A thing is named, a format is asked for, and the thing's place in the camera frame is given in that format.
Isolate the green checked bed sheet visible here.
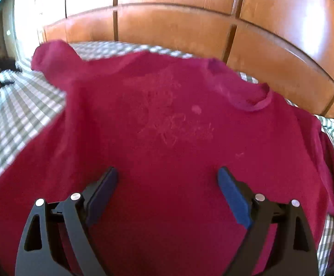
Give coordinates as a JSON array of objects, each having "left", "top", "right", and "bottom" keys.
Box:
[{"left": 0, "top": 41, "right": 334, "bottom": 276}]

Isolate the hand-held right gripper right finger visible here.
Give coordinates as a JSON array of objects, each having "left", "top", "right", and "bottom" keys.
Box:
[{"left": 217, "top": 167, "right": 320, "bottom": 276}]

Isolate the dark red towel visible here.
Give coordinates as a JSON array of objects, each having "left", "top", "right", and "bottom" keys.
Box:
[{"left": 0, "top": 40, "right": 334, "bottom": 276}]

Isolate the wooden headboard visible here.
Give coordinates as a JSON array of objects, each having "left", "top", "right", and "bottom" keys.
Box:
[{"left": 35, "top": 0, "right": 334, "bottom": 121}]

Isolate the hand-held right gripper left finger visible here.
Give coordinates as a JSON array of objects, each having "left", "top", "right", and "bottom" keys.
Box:
[{"left": 14, "top": 167, "right": 119, "bottom": 276}]

